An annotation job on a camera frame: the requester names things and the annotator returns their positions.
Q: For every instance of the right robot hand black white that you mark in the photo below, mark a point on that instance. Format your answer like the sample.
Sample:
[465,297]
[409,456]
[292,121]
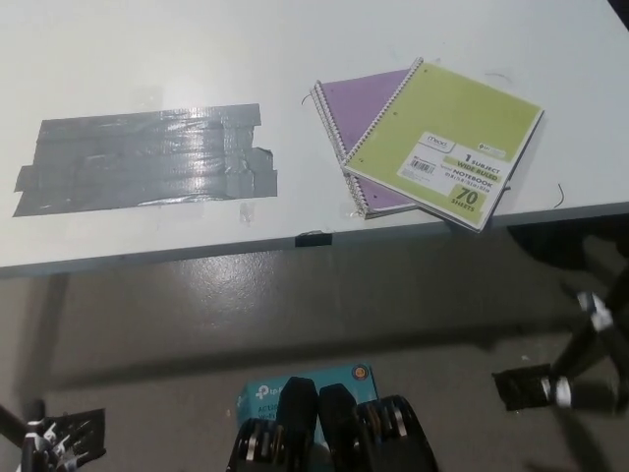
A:
[596,317]

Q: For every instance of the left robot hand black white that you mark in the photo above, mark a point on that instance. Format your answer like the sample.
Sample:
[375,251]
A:
[35,432]

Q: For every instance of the green Mead spiral notebook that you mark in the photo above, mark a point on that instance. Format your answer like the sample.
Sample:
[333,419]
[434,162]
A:
[442,113]

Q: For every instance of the black robot body blocks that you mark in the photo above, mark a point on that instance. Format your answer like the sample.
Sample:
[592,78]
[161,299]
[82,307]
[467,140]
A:
[339,432]

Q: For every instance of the black table leg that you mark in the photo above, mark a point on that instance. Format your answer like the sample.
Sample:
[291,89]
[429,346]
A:
[572,351]
[11,418]

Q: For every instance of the black floor tape patch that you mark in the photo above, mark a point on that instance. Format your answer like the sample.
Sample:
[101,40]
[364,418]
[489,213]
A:
[83,428]
[521,388]

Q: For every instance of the teal tp-link box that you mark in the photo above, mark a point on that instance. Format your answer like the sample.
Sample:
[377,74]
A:
[265,391]

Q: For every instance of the small black tape piece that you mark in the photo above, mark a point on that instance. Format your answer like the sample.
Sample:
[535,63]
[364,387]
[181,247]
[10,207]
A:
[314,239]

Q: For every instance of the small clear tape piece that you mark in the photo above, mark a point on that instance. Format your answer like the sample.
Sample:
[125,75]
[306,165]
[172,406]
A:
[245,215]

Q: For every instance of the purple spiral notebook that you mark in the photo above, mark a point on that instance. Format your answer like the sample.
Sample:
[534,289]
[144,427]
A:
[354,103]

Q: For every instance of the grey duct tape patch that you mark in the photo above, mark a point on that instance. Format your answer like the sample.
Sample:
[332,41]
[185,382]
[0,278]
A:
[147,157]

